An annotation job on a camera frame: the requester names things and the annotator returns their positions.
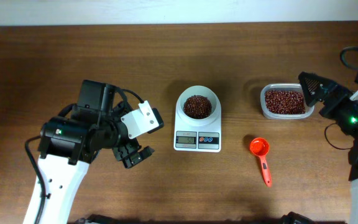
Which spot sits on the red beans in bowl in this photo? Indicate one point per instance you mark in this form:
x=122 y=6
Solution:
x=197 y=107

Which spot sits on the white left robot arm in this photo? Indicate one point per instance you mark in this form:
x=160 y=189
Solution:
x=102 y=118

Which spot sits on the red plastic measuring scoop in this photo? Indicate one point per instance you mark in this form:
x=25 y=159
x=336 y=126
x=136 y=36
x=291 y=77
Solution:
x=260 y=147

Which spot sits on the white digital kitchen scale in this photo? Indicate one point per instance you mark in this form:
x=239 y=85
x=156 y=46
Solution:
x=206 y=138

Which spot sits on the red beans in container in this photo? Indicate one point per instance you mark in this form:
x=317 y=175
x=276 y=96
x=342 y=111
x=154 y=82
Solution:
x=284 y=102

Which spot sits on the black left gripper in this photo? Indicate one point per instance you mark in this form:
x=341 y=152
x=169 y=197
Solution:
x=137 y=157

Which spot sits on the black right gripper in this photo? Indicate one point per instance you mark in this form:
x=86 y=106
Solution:
x=321 y=85

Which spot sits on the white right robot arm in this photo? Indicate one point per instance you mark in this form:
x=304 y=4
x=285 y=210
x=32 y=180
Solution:
x=353 y=176

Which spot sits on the white round bowl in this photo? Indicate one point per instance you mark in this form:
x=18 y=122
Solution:
x=203 y=91

